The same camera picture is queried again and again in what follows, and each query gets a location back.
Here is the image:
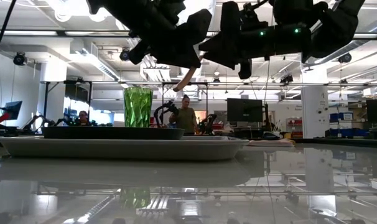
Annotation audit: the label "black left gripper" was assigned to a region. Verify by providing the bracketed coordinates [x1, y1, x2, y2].
[87, 0, 213, 69]

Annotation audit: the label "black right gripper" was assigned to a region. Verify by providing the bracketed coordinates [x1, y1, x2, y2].
[198, 1, 272, 80]

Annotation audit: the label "wooden utensil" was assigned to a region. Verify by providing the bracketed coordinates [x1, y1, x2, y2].
[172, 65, 198, 93]

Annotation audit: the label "green ribbed plastic cup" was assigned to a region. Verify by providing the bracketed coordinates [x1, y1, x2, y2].
[123, 86, 154, 128]

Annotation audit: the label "black round plate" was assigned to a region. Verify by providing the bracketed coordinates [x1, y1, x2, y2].
[41, 126, 185, 141]

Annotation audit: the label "grey plastic tray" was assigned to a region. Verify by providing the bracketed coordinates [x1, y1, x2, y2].
[0, 136, 250, 161]

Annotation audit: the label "large black monitor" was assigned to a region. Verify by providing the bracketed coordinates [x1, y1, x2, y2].
[226, 98, 264, 123]

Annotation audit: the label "standing person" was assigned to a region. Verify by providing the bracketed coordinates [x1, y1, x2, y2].
[169, 94, 199, 135]

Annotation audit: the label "white column with signs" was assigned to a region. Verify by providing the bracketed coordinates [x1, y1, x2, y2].
[301, 85, 329, 139]

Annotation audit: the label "seated person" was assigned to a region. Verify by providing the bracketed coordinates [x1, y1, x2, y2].
[77, 110, 90, 126]

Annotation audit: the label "plain white column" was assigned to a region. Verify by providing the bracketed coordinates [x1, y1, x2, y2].
[35, 62, 68, 125]

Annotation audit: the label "blue storage bins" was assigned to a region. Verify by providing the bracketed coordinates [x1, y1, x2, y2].
[330, 112, 354, 122]

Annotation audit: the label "blue-lit tilted monitor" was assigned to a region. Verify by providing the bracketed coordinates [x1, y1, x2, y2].
[1, 100, 23, 121]

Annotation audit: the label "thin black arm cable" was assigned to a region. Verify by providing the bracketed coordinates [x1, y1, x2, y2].
[0, 0, 17, 77]

